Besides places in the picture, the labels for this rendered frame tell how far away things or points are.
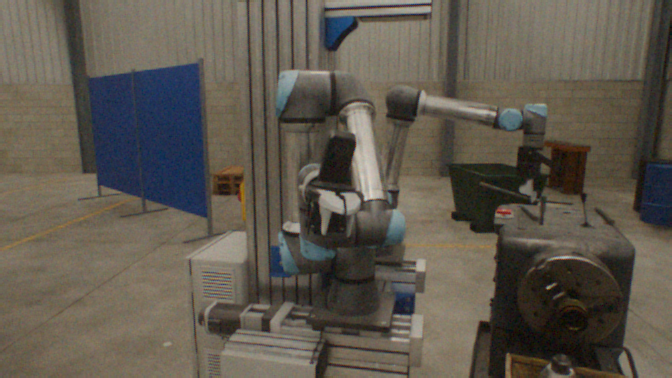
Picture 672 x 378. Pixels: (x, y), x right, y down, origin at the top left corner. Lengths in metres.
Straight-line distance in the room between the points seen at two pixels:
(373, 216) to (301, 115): 0.33
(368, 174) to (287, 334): 0.56
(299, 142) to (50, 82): 13.42
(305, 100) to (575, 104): 11.68
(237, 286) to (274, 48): 0.75
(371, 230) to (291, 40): 0.68
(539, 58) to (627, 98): 2.40
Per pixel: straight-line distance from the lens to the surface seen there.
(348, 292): 1.21
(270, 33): 1.37
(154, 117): 7.20
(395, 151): 1.75
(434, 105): 1.60
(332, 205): 0.60
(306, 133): 1.10
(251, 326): 1.37
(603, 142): 12.96
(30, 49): 14.68
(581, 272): 1.65
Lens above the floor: 1.71
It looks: 11 degrees down
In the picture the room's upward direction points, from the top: straight up
